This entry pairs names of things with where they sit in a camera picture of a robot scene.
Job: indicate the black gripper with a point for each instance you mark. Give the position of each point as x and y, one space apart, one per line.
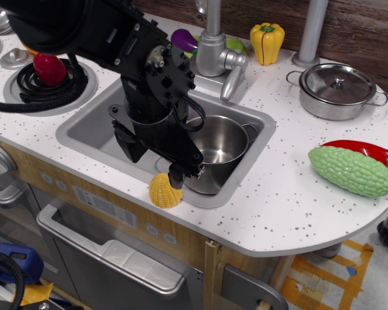
160 120

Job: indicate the yellow toy corn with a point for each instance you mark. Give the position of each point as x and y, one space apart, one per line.
162 194

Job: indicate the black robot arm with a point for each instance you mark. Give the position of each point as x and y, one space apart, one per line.
155 74

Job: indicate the steel pot in sink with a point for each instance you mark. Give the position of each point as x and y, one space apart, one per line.
223 142

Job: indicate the grey toy sink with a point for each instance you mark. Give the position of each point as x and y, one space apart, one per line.
91 132

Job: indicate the lidded steel pot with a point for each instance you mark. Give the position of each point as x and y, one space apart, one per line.
335 91

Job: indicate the silver toy faucet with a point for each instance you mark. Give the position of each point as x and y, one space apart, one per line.
213 59

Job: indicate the grey toy dishwasher door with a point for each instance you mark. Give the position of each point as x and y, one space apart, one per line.
111 269

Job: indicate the grey lower cabinet door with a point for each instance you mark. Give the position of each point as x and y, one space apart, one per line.
247 291

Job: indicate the purple toy eggplant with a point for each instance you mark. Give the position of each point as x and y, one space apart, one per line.
183 39

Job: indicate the front black stove burner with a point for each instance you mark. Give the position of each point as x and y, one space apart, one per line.
24 84

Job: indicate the green toy plate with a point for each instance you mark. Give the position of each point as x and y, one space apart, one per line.
231 43

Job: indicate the red toy strawberry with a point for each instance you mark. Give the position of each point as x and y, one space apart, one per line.
50 70

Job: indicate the yellow toy bell pepper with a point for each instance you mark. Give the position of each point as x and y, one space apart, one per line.
267 40

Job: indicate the grey toy oven door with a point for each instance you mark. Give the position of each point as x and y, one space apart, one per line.
17 222

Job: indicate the blue clamp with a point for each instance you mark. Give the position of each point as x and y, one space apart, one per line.
20 258

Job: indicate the grey vertical pole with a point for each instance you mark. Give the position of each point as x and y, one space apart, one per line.
307 55

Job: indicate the green toy bitter gourd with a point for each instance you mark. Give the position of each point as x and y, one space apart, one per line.
350 170

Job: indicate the grey stove knob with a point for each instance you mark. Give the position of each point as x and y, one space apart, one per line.
16 59

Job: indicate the red toy chili pepper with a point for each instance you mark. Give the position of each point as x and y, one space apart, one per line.
378 153

